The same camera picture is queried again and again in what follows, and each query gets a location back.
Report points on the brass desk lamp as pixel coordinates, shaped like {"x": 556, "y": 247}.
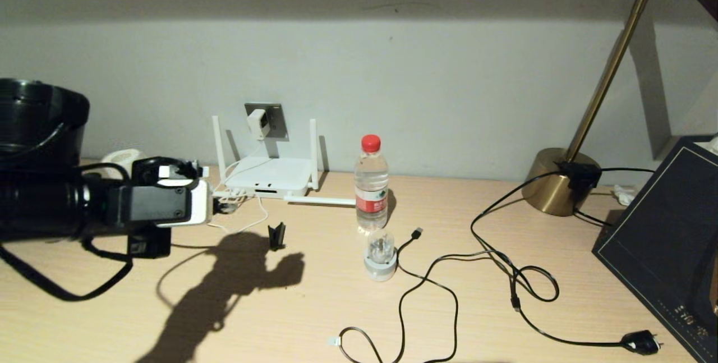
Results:
{"x": 552, "y": 189}

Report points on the small glass dome night light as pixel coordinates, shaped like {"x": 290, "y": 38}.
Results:
{"x": 380, "y": 267}

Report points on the small black clip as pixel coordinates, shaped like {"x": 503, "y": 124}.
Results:
{"x": 276, "y": 237}

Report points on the black lamp switch box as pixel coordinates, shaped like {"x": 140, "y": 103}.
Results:
{"x": 583, "y": 175}

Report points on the white toilet paper roll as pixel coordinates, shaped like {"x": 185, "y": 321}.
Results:
{"x": 120, "y": 158}

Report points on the white power adapter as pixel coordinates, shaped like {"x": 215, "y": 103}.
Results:
{"x": 255, "y": 127}

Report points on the grey wall socket plate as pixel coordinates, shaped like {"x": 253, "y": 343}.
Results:
{"x": 277, "y": 122}

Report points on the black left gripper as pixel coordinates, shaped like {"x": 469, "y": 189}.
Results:
{"x": 148, "y": 242}

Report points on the white router with antennas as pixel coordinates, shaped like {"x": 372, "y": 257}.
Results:
{"x": 275, "y": 175}

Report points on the crumpled white tissue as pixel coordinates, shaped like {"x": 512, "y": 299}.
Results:
{"x": 624, "y": 194}

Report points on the clear water bottle red cap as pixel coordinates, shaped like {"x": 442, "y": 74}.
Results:
{"x": 372, "y": 183}

